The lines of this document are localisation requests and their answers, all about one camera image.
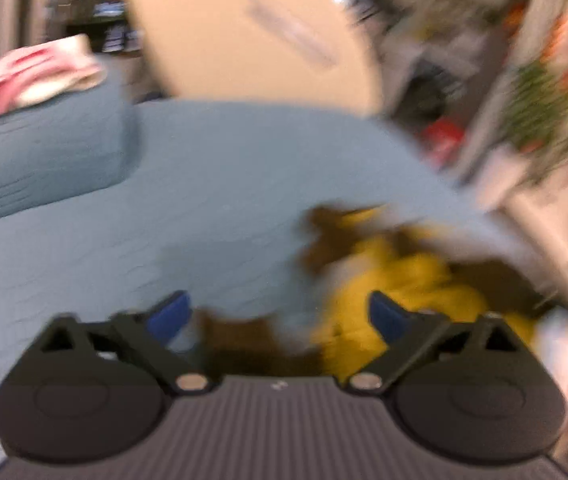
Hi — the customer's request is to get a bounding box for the beige oval chair back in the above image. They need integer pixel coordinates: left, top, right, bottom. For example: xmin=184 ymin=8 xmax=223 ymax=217
xmin=115 ymin=0 xmax=383 ymax=117

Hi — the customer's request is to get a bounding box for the pink and white cloth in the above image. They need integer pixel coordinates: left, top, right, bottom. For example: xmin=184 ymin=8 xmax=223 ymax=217
xmin=0 ymin=34 xmax=107 ymax=117

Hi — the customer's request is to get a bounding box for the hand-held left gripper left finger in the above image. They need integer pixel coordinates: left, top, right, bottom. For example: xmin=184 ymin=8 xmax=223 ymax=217
xmin=38 ymin=290 xmax=221 ymax=394

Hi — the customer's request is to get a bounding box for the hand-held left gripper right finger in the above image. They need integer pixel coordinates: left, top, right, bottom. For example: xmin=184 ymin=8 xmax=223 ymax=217
xmin=344 ymin=290 xmax=535 ymax=392

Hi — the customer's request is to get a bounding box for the tall green potted plant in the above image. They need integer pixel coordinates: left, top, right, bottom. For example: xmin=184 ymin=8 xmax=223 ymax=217
xmin=501 ymin=55 xmax=568 ymax=181

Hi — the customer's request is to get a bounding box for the red bucket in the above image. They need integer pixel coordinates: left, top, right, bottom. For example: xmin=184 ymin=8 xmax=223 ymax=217
xmin=421 ymin=117 xmax=467 ymax=166

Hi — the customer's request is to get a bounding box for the yellow brown grey knit sweater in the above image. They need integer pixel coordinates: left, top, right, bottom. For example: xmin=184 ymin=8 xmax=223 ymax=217
xmin=194 ymin=204 xmax=557 ymax=382

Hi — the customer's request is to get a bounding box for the blue quilted sofa cushion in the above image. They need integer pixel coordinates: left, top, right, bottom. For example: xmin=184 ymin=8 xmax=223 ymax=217
xmin=0 ymin=55 xmax=141 ymax=231

